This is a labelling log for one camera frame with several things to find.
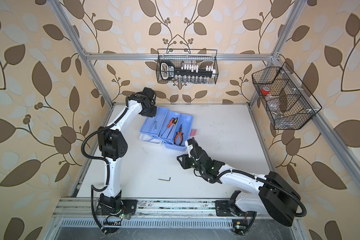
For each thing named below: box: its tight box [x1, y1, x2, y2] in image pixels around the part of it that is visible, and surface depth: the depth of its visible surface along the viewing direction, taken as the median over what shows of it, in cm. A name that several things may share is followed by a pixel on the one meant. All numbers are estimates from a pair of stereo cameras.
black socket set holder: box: [160, 60, 216, 84], surface depth 86 cm
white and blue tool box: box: [139, 106, 194, 152], surface depth 98 cm
